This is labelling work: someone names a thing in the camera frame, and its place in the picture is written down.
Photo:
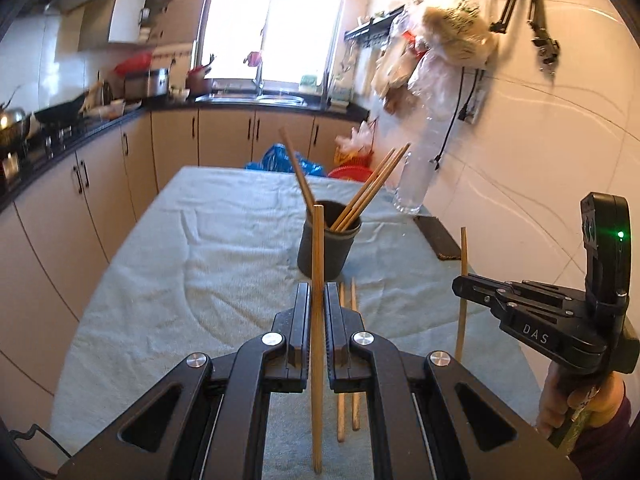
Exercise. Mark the steel kitchen sink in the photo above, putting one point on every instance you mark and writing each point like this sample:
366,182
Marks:
252,99

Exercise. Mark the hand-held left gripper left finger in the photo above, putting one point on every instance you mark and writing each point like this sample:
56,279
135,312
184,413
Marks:
300,325

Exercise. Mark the blue plastic bag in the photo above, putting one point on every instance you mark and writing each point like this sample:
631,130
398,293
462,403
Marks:
280,160

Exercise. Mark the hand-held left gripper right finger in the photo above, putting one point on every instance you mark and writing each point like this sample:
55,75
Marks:
334,325

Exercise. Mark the person's right forearm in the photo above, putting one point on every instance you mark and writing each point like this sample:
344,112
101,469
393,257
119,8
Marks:
610,445

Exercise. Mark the pink cloth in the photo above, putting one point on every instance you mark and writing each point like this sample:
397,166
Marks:
252,57

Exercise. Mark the hanging clear plastic bags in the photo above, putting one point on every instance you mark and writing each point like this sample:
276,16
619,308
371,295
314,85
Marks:
445,40

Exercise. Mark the beige wall cabinet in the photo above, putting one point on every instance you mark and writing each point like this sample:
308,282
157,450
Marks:
125,15

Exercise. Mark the red pot lid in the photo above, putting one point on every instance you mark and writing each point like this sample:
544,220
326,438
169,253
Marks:
132,64

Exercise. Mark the wooden chopstick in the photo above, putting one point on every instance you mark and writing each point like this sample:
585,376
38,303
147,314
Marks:
376,180
296,165
367,182
385,175
317,250
341,420
464,255
355,415

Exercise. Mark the person's right hand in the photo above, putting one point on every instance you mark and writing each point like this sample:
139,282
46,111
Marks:
550,405

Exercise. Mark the gas stove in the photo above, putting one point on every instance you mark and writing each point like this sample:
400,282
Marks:
40,147

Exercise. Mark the kitchen window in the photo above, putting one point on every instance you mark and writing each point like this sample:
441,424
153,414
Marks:
270,25

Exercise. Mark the black frying pan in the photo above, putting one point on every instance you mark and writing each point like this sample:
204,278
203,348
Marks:
60,110

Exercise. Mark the black smartphone in brown case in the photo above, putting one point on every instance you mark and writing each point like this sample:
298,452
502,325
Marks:
437,237

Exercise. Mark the black wall rack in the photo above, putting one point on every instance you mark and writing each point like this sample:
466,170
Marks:
372,27

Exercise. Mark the white power strip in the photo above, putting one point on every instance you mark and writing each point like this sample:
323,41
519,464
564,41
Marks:
472,105

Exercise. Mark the silver cooking pot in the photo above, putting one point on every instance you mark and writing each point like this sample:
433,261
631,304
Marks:
147,84

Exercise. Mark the shiny steel pot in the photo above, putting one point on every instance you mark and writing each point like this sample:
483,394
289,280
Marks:
11,122

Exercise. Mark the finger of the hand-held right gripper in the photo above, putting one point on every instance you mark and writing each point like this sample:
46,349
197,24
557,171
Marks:
530,296

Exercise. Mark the dark red pot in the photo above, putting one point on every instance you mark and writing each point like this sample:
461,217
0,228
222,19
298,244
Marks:
199,82

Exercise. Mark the metal sink faucet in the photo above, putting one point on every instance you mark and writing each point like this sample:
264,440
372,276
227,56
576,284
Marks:
259,77

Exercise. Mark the dark grey utensil holder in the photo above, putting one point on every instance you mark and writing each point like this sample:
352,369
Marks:
330,255

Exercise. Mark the pink white plastic bag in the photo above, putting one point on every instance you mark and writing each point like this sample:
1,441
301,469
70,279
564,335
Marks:
356,144

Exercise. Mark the clear plastic bottle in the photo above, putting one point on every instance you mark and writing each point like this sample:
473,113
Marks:
414,185

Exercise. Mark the teal table cloth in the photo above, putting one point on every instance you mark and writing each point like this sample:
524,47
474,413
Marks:
200,260

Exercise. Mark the red plastic basket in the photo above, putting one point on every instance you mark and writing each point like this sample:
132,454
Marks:
350,173

